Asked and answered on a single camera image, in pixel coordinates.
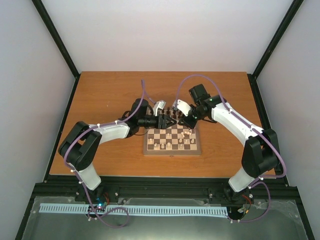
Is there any dark chess pieces row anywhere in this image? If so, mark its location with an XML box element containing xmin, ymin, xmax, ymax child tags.
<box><xmin>158</xmin><ymin>107</ymin><xmax>182</xmax><ymax>120</ymax></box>

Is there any wooden chess board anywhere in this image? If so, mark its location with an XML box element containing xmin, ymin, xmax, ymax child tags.
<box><xmin>143</xmin><ymin>124</ymin><xmax>202</xmax><ymax>156</ymax></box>

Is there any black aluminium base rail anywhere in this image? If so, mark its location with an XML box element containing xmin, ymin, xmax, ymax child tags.
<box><xmin>32</xmin><ymin>176</ymin><xmax>298</xmax><ymax>203</ymax></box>

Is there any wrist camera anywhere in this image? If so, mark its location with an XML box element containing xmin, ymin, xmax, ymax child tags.
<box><xmin>172</xmin><ymin>99</ymin><xmax>192</xmax><ymax>117</ymax></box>
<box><xmin>152</xmin><ymin>100</ymin><xmax>166</xmax><ymax>117</ymax></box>

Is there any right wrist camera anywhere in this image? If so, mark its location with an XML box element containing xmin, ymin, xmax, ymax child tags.
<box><xmin>172</xmin><ymin>99</ymin><xmax>192</xmax><ymax>117</ymax></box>

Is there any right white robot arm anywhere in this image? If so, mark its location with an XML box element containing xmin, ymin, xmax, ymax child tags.
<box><xmin>172</xmin><ymin>84</ymin><xmax>280</xmax><ymax>193</ymax></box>

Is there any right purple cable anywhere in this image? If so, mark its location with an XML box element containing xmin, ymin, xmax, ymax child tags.
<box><xmin>176</xmin><ymin>74</ymin><xmax>288</xmax><ymax>223</ymax></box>

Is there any pile of white pieces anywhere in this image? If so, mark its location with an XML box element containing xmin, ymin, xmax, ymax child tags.
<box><xmin>180</xmin><ymin>129</ymin><xmax>193</xmax><ymax>139</ymax></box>

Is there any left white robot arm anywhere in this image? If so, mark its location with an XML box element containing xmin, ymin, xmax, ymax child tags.
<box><xmin>58</xmin><ymin>98</ymin><xmax>177</xmax><ymax>202</ymax></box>

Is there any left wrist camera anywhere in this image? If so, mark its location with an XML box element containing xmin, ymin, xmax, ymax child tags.
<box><xmin>152</xmin><ymin>100</ymin><xmax>166</xmax><ymax>117</ymax></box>

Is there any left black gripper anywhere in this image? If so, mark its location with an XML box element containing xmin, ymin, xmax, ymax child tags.
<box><xmin>139</xmin><ymin>114</ymin><xmax>177</xmax><ymax>131</ymax></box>

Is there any light blue cable duct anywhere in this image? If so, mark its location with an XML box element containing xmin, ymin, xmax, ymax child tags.
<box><xmin>38</xmin><ymin>203</ymin><xmax>228</xmax><ymax>218</ymax></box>

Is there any purple cable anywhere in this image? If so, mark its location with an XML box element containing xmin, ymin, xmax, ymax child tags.
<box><xmin>176</xmin><ymin>74</ymin><xmax>288</xmax><ymax>223</ymax></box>
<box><xmin>63</xmin><ymin>79</ymin><xmax>156</xmax><ymax>229</ymax></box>

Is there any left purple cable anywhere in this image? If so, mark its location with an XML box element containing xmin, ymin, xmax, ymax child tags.
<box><xmin>63</xmin><ymin>79</ymin><xmax>156</xmax><ymax>229</ymax></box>

